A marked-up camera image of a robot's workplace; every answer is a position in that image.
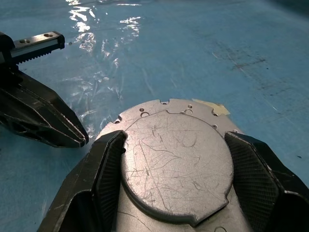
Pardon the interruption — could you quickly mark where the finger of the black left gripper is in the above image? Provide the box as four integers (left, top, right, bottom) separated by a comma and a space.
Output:
0, 88, 84, 148
0, 69, 89, 142

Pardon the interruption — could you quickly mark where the beige tape piece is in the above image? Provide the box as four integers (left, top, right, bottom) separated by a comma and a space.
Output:
192, 98, 230, 116

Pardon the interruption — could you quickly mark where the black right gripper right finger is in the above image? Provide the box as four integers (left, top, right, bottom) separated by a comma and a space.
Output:
224, 131, 309, 232

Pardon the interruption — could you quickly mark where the silver round motor cover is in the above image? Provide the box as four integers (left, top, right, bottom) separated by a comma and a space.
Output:
96, 98, 254, 232

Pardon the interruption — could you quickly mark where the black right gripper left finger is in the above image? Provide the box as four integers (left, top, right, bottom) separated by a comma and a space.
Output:
38, 130, 126, 232

